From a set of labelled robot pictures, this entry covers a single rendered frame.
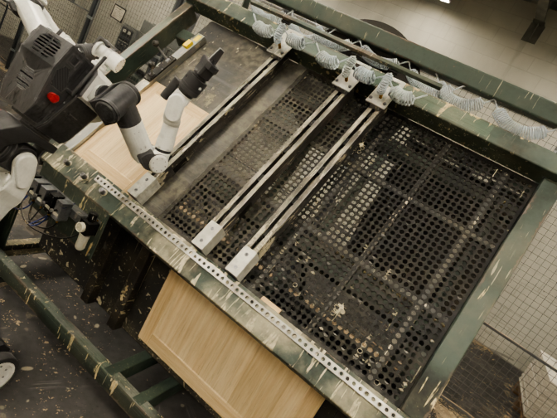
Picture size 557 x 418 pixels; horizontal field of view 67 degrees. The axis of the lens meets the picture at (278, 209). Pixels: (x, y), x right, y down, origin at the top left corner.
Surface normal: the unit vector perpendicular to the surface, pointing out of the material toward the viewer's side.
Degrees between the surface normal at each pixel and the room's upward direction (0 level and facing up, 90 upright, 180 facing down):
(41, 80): 82
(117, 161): 56
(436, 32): 90
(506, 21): 90
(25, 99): 82
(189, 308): 90
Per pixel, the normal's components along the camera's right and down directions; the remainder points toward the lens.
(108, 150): -0.09, -0.47
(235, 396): -0.43, 0.00
